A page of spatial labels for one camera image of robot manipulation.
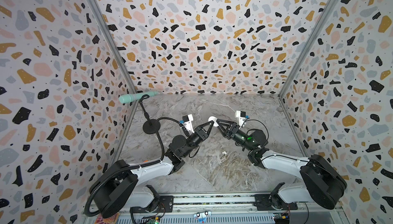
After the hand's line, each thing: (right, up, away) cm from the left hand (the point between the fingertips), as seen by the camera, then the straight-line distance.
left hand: (216, 122), depth 69 cm
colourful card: (-46, -43, -1) cm, 63 cm away
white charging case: (-1, +1, +2) cm, 3 cm away
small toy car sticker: (-6, -43, 0) cm, 43 cm away
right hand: (0, 0, -1) cm, 1 cm away
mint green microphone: (-41, +11, +6) cm, 43 cm away
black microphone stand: (-42, -6, +33) cm, 54 cm away
